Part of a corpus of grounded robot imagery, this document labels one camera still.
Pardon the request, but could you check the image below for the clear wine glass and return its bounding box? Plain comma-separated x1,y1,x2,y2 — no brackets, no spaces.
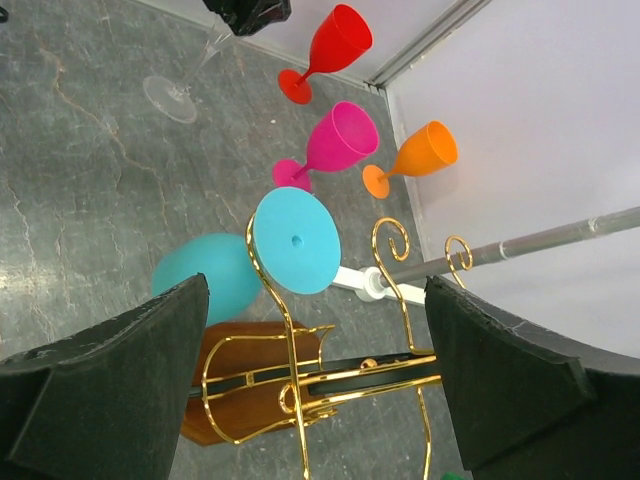
143,16,235,124

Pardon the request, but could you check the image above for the orange wine glass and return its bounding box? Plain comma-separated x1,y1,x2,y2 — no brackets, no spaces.
362,120,459,199

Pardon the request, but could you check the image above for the red wine glass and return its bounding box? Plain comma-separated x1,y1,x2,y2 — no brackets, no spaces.
278,4,374,105

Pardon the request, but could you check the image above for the gold wire glass rack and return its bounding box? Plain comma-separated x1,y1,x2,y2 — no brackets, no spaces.
181,218,441,478

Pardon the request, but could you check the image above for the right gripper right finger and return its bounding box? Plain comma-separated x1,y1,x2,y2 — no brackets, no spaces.
425,277,639,479

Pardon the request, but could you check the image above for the pink wine glass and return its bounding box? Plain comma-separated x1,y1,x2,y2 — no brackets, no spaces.
272,101,380,193

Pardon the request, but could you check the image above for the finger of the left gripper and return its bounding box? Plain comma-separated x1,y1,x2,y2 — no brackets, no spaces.
203,0,292,37

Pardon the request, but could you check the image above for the green cloth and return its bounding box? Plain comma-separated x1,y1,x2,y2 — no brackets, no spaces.
440,472,473,480

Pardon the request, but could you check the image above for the silver clothes rail stand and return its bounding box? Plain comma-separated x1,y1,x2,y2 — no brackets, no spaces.
332,207,639,306

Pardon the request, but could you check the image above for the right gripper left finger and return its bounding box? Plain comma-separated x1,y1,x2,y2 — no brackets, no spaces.
1,274,209,479

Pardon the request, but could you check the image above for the blue wine glass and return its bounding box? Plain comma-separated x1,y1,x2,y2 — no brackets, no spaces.
151,187,341,326

